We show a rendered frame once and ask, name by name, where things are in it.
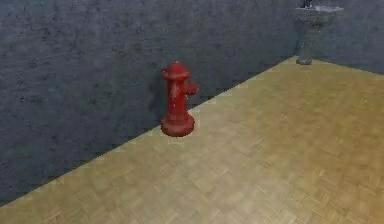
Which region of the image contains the red fire hydrant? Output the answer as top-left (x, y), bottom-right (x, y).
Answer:
top-left (160, 60), bottom-right (200, 138)

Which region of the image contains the grey pedestal sink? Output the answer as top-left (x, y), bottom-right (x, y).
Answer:
top-left (293, 4), bottom-right (344, 66)

